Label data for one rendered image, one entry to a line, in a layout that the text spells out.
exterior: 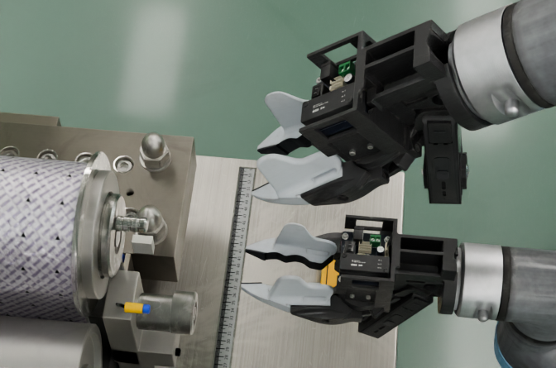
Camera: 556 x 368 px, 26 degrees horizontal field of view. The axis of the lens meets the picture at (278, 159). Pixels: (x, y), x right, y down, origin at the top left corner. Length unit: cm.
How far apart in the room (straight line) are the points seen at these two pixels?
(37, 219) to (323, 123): 30
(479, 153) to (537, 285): 147
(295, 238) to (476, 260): 18
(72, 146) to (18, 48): 145
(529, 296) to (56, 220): 46
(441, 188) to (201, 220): 62
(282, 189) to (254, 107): 177
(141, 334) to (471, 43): 50
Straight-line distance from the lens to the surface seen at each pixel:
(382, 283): 117
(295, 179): 91
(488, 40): 81
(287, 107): 94
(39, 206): 104
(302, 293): 121
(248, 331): 142
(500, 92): 81
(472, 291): 119
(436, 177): 91
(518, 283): 120
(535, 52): 79
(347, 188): 89
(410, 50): 83
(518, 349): 130
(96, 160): 106
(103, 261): 106
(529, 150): 268
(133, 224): 106
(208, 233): 148
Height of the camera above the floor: 219
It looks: 57 degrees down
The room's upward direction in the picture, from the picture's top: straight up
